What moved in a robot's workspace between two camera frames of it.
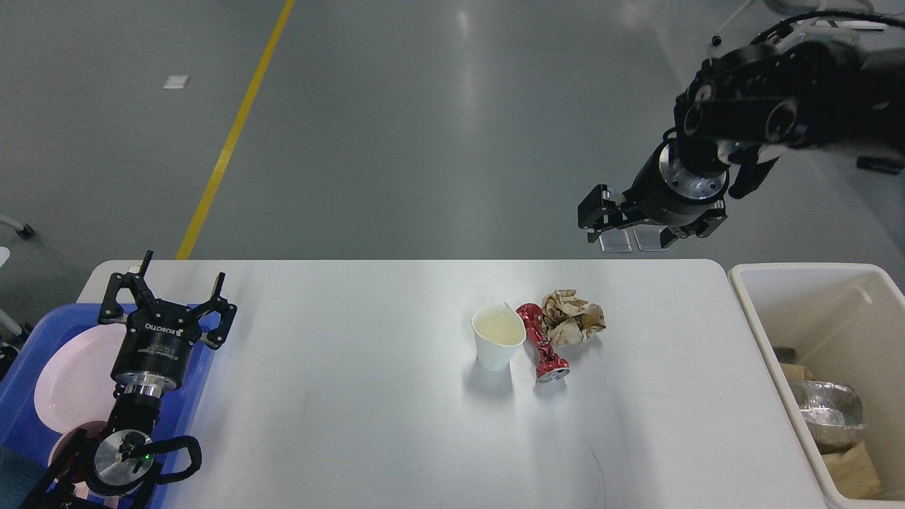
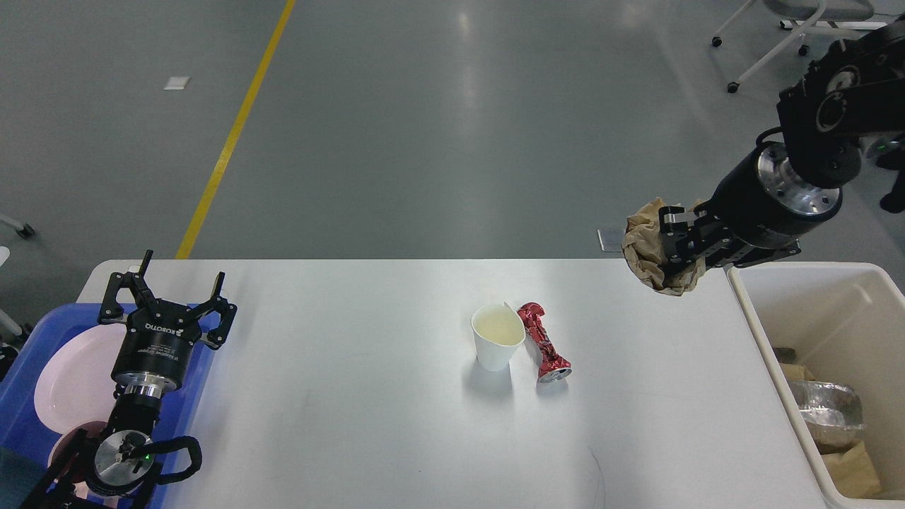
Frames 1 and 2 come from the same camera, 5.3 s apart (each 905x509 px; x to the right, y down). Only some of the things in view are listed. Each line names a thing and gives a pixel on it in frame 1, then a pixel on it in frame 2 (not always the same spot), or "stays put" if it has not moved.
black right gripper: [664, 191] → [762, 200]
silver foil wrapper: [834, 413] stays put
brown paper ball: [570, 320] → [642, 249]
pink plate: [73, 384] stays put
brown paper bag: [797, 372] stays put
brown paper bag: [853, 472] stays put
